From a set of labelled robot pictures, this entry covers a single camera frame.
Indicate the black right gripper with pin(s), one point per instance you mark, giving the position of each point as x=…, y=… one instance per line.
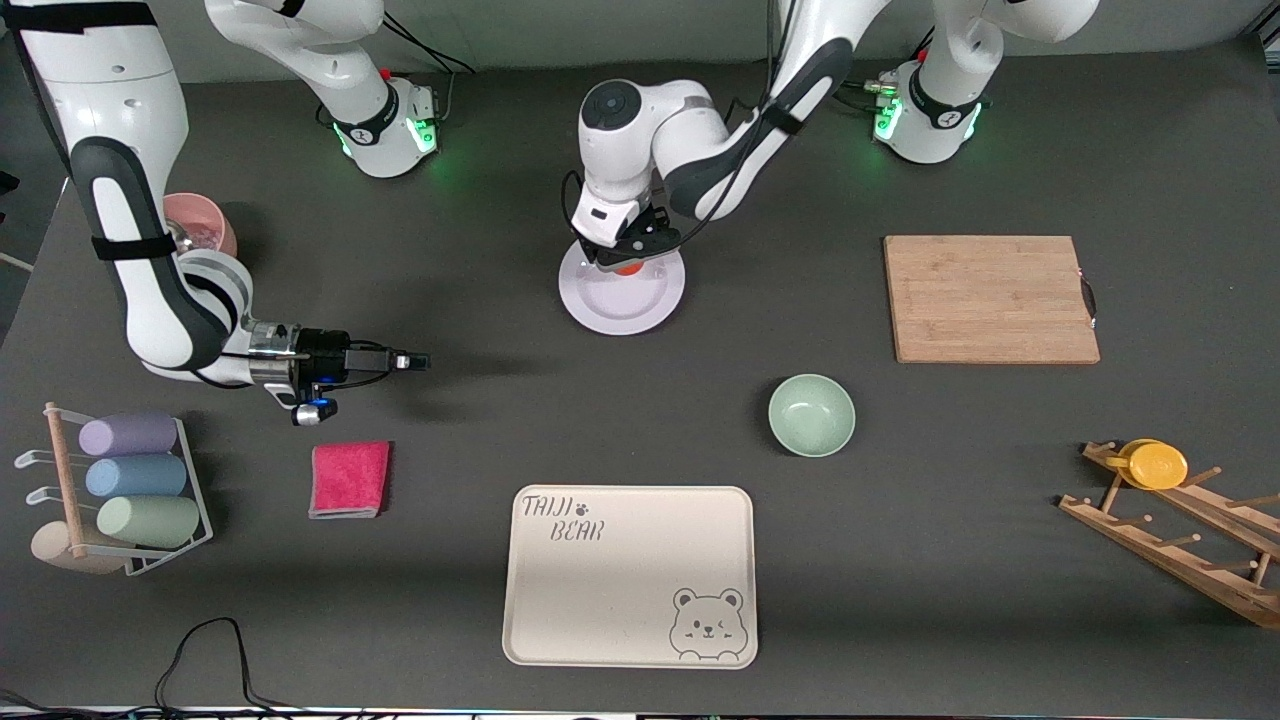
x=326, y=357

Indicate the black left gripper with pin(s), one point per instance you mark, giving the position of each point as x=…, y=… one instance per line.
x=651, y=229

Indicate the orange fruit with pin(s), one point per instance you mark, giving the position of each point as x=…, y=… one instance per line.
x=628, y=269

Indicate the white round plate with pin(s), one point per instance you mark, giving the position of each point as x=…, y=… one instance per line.
x=620, y=305

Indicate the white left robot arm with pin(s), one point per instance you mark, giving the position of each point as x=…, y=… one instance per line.
x=700, y=130

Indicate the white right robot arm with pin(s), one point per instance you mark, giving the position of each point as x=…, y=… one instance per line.
x=130, y=90

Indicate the pink folded cloth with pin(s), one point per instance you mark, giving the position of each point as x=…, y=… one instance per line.
x=350, y=480

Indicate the pink ribbed bowl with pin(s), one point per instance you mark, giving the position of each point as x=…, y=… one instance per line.
x=205, y=212

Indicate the pale green bowl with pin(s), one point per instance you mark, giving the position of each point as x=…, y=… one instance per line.
x=812, y=415

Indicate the purple cup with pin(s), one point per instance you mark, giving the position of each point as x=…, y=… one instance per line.
x=130, y=435

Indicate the blue cup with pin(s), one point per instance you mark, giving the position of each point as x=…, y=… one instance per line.
x=135, y=476

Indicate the pale green cup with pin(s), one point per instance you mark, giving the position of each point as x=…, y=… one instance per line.
x=150, y=521

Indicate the beige tray with bear print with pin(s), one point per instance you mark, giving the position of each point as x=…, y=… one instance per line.
x=620, y=590

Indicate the wooden cutting board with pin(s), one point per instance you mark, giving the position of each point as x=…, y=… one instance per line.
x=990, y=300

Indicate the beige cup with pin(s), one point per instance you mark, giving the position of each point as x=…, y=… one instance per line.
x=55, y=548

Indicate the yellow cup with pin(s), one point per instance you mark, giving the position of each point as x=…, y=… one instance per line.
x=1158, y=466

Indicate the wooden peg drying rack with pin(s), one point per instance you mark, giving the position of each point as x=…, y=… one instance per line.
x=1170, y=545

